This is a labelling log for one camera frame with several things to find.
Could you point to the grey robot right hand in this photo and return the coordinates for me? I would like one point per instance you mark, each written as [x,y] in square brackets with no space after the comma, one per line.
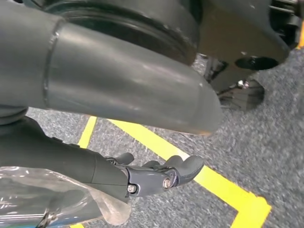
[118,78]

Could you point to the clear plastic film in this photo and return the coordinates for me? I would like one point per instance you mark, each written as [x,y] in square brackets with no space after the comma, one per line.
[106,210]

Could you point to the yellow tape square outline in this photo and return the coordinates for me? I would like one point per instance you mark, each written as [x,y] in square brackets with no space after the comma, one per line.
[249,207]
[301,36]

